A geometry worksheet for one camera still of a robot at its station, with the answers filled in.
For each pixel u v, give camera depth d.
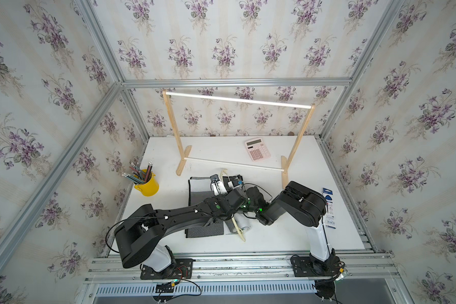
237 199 0.64
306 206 0.54
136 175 0.86
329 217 0.86
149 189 0.89
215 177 0.73
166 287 0.71
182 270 0.72
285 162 1.01
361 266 0.76
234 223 0.78
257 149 1.11
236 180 0.95
